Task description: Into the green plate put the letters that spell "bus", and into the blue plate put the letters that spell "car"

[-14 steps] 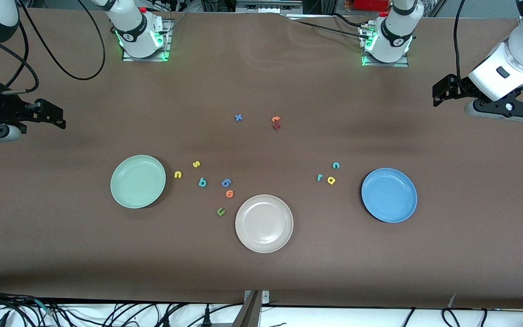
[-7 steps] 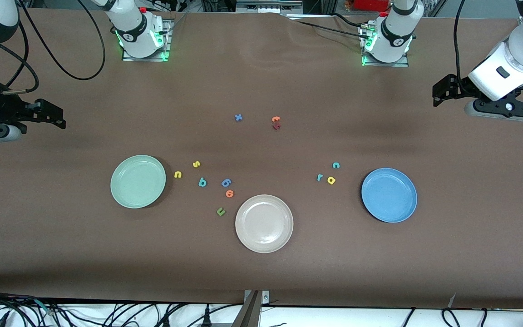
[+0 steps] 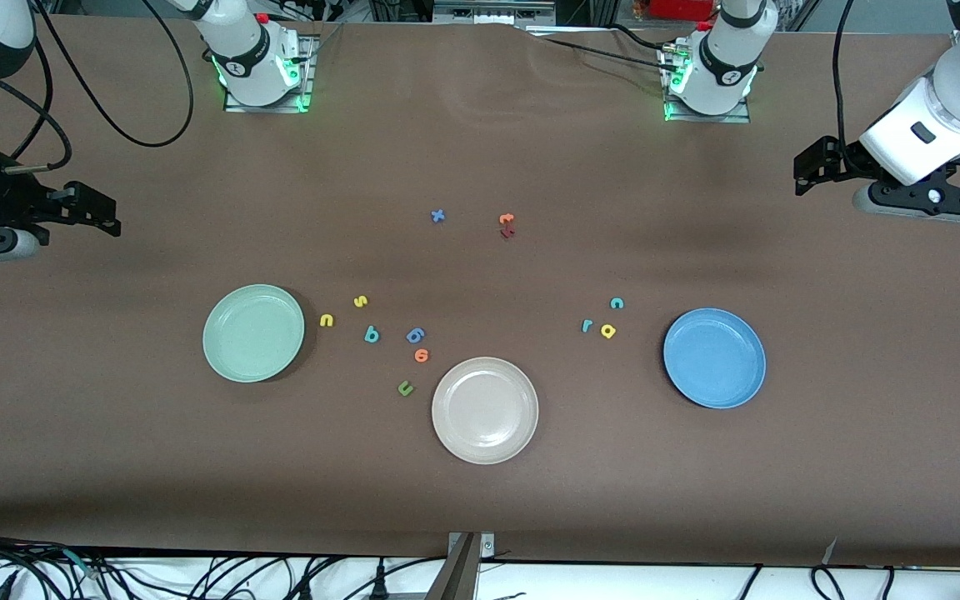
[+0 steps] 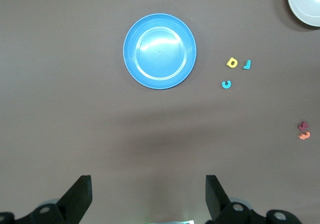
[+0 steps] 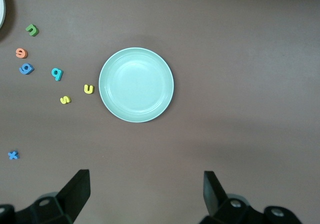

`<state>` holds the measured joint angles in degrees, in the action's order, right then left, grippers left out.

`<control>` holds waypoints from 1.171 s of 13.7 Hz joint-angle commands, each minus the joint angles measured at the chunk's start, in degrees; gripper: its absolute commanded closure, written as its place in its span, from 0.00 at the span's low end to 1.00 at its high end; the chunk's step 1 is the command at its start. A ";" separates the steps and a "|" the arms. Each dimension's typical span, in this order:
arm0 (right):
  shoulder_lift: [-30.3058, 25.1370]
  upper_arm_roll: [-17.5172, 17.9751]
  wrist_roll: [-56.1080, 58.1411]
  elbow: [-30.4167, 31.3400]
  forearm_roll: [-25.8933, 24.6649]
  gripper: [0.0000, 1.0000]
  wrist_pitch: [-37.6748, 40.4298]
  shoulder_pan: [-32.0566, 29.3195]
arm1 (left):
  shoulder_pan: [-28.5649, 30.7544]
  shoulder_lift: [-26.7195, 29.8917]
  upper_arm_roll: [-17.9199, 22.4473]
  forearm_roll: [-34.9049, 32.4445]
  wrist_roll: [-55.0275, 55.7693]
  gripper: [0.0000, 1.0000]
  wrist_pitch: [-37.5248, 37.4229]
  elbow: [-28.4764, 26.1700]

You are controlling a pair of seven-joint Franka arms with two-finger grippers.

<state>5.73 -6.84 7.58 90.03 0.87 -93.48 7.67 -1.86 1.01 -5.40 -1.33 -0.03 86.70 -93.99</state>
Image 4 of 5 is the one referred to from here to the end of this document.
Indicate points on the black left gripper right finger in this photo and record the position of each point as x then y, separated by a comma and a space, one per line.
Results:
220, 204

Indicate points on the yellow foam letter a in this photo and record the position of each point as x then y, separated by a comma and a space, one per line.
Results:
228, 63

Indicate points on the blue plate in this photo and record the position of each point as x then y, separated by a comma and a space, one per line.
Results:
160, 51

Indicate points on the beige plate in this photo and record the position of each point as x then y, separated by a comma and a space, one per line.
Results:
307, 3

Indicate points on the teal foam letter J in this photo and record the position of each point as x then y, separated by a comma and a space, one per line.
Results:
248, 64

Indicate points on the maroon foam letter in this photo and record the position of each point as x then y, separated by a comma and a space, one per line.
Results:
303, 126

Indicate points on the brown table cover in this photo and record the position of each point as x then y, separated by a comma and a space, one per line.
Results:
75, 108

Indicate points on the orange foam letter t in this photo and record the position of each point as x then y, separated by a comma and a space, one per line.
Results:
304, 135

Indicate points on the teal foam letter c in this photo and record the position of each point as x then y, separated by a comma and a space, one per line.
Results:
226, 86

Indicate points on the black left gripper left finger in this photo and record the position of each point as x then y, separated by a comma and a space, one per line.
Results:
72, 201

